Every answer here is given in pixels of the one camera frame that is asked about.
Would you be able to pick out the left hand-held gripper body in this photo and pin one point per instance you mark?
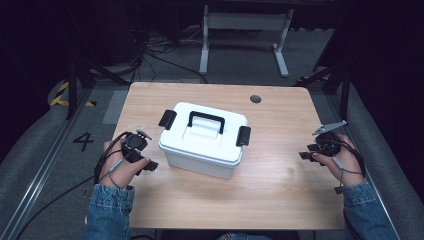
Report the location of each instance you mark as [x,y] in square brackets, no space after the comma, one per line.
[134,143]

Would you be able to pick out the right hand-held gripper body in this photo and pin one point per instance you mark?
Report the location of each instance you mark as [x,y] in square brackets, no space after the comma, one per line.
[328,143]

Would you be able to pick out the black box latch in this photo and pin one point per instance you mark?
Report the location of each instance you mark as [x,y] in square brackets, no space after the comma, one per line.
[243,136]
[167,119]

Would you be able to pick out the white plastic storage box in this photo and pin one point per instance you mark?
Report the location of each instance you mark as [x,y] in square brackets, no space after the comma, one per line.
[200,164]

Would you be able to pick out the person's left hand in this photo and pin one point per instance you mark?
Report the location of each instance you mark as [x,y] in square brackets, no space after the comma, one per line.
[120,171]

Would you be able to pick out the person's right hand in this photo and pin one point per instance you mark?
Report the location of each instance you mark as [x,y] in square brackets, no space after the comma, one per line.
[348,166]

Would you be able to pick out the black metal stand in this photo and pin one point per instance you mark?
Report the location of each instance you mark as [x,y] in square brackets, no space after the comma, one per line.
[340,86]
[75,86]

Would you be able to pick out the yellow black floor tape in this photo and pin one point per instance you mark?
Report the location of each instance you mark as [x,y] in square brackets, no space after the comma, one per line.
[60,99]

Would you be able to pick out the person's denim leg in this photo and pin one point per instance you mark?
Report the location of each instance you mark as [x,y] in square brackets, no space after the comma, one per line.
[243,237]

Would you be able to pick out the white metal stand frame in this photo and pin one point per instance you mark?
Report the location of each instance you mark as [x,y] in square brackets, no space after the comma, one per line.
[246,21]

